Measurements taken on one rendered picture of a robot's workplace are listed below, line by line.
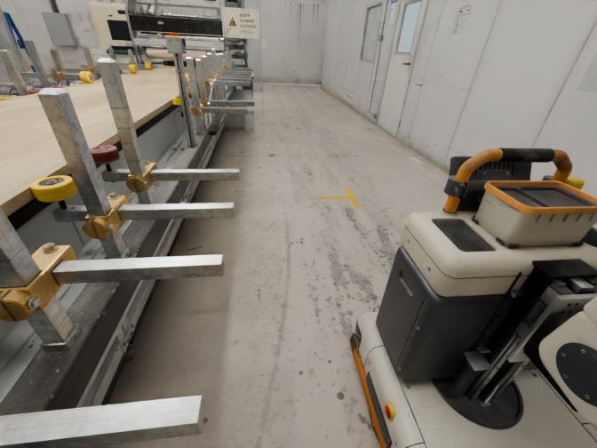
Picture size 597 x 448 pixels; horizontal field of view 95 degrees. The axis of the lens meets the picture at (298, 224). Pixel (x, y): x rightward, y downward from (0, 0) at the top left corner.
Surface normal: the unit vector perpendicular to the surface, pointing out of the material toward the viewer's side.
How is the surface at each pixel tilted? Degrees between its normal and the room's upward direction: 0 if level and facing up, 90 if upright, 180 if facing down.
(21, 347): 0
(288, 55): 90
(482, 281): 90
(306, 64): 90
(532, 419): 0
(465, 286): 90
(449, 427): 0
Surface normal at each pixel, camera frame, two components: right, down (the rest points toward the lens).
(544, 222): 0.11, 0.58
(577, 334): -0.99, 0.02
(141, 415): 0.04, -0.84
